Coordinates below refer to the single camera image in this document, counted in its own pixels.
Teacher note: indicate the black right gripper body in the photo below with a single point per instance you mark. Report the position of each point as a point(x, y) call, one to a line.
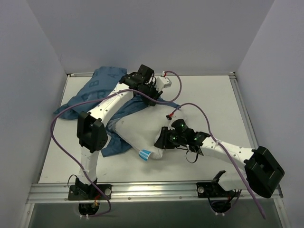
point(164, 139)

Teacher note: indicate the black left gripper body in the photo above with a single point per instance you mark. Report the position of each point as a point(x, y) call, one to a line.
point(153, 95)

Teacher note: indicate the white pillow with print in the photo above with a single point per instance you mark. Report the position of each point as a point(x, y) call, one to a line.
point(139, 131)

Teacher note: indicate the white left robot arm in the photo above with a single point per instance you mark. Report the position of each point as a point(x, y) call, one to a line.
point(91, 130)

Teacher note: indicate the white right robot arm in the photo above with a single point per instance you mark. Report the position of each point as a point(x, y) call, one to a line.
point(263, 172)

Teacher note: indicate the blue white pillow label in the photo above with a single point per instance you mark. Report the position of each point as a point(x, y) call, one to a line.
point(144, 154)

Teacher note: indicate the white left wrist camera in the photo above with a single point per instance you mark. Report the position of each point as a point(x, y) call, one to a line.
point(162, 83)

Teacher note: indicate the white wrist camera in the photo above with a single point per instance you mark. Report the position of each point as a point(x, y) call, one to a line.
point(162, 83)
point(171, 116)

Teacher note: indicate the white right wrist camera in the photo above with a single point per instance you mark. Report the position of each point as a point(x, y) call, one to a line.
point(171, 116)

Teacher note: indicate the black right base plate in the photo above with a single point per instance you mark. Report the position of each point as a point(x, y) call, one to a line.
point(213, 190)

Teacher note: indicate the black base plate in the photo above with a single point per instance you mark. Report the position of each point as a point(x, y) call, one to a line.
point(79, 193)
point(213, 190)

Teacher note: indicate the aluminium back rail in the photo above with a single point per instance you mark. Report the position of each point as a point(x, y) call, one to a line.
point(190, 74)

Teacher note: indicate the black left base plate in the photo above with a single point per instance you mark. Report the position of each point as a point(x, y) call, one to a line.
point(79, 193)

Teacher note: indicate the aluminium front rail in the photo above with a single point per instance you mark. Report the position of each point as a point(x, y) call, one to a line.
point(121, 192)

